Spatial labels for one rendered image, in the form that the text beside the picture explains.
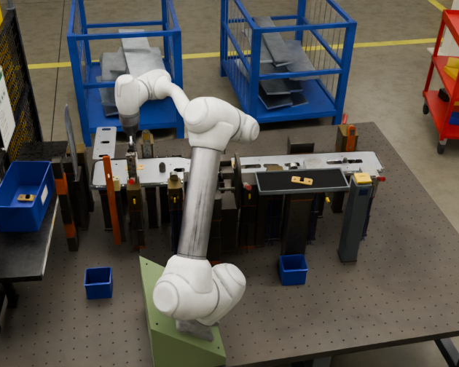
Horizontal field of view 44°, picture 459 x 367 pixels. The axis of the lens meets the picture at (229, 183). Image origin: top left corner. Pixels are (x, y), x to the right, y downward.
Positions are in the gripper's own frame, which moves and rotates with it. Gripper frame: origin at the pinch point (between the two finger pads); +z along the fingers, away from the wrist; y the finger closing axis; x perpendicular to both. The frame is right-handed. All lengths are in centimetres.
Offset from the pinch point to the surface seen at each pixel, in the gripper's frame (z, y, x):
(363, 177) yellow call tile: -9, -34, -96
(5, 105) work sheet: -23, 14, 54
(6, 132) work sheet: -14, 5, 54
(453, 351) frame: 84, -57, -150
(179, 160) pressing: 6.7, 7.6, -20.9
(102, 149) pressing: 6.7, 19.9, 16.1
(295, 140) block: 4, 15, -78
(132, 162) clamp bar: -10.8, -16.9, -0.6
